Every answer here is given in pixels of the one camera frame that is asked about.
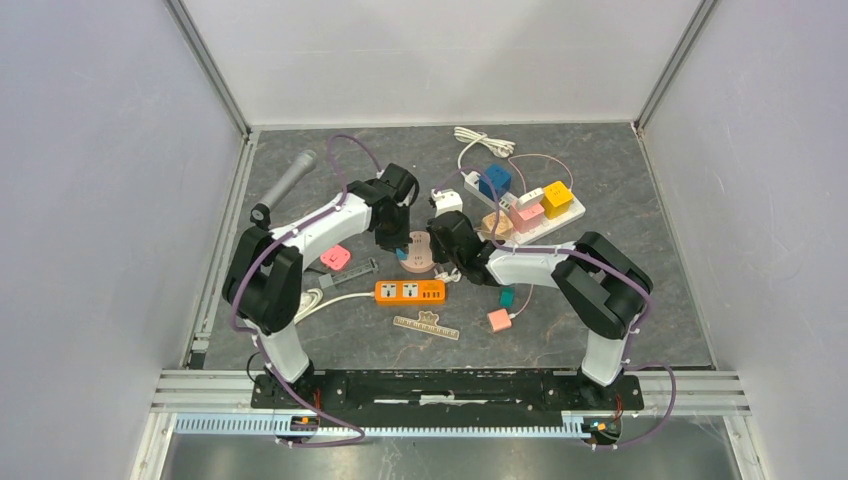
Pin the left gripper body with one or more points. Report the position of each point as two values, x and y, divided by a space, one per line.
396 233

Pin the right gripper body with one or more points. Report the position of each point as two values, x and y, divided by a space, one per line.
439 257

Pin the pink round socket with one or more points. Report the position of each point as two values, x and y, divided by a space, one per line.
418 258

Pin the tan dragon cube socket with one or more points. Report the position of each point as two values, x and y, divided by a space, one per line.
496 225

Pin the pink adapter plug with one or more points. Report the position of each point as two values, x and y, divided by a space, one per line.
336 258

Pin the orange power strip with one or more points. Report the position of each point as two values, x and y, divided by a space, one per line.
410 292

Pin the white adapter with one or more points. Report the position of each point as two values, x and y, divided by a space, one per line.
529 199

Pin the yellow cube socket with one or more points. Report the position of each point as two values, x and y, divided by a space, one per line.
557 199

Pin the long white power strip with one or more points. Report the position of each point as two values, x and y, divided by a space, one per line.
575 212

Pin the pink cube charger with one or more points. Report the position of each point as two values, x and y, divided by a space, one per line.
499 320

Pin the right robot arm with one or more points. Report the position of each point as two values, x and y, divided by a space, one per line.
610 294

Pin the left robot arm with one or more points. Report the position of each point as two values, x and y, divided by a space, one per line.
263 284

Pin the pink cube socket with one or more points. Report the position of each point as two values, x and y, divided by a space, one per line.
526 219

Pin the blue cube socket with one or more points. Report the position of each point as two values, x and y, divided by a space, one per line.
495 181

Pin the white power strip with USB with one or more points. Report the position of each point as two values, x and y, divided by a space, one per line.
472 182

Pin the teal small block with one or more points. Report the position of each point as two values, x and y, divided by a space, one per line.
507 297

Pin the wooden comb ruler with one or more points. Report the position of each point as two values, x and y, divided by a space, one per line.
427 322

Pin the silver microphone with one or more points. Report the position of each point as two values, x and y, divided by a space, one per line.
304 163

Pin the grey lego truss piece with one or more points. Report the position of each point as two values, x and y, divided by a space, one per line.
331 281

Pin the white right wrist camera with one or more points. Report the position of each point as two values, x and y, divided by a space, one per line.
445 201

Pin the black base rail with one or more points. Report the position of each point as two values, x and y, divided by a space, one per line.
525 397

